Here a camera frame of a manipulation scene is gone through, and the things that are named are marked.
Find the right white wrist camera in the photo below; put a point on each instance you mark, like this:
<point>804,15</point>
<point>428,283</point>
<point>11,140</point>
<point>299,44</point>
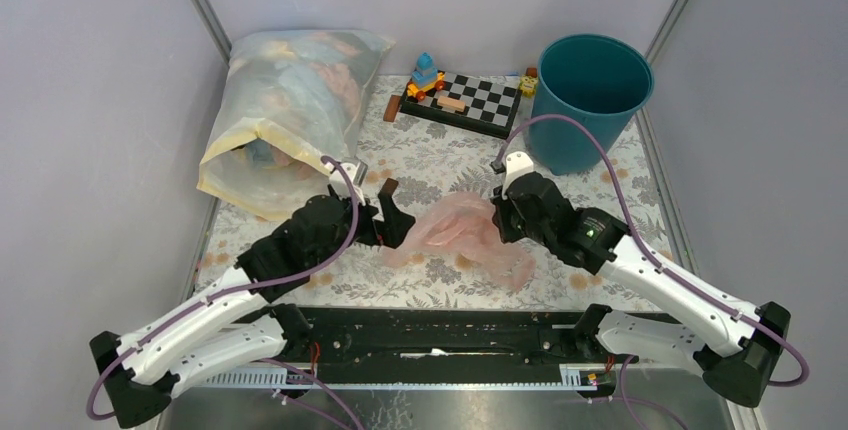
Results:
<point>513,165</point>

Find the black white checkerboard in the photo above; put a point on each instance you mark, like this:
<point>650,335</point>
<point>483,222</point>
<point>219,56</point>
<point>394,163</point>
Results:
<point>466,103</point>

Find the yellow toy figure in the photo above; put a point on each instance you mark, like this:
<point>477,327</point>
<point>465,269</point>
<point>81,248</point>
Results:
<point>528,82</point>

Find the light wooden block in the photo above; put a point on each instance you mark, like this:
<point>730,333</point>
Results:
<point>451,104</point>

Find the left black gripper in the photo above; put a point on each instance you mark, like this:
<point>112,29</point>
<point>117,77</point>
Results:
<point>390,232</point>

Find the teal plastic trash bin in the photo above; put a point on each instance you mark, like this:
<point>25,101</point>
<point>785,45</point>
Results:
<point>595,80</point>

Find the reddish brown wooden block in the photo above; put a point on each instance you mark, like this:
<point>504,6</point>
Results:
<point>392,108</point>

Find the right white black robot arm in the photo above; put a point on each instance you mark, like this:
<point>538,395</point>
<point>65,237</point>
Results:
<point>728,342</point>

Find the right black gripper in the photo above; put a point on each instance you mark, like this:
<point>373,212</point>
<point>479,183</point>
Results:
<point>500,216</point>

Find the large translucent plastic bag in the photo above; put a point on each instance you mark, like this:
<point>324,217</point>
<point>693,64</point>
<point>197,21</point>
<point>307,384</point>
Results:
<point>290,98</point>

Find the aluminium frame rail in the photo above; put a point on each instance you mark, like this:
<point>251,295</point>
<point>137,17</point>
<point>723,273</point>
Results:
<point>428,357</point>

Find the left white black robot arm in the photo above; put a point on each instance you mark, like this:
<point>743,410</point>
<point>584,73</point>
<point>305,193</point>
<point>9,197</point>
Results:
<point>234,320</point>

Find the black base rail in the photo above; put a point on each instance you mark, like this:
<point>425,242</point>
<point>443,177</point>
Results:
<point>321,317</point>

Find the dark brown wooden block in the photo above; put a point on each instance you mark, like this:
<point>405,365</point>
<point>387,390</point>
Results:
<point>389,187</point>

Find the colourful toy block train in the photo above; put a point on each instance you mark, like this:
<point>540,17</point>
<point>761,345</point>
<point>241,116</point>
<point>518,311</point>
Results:
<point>425,79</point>

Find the floral patterned table mat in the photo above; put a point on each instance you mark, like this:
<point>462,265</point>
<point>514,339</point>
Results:
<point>430,161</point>

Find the pink trash bag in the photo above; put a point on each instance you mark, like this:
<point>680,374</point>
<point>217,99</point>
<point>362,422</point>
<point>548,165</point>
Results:
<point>461,224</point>

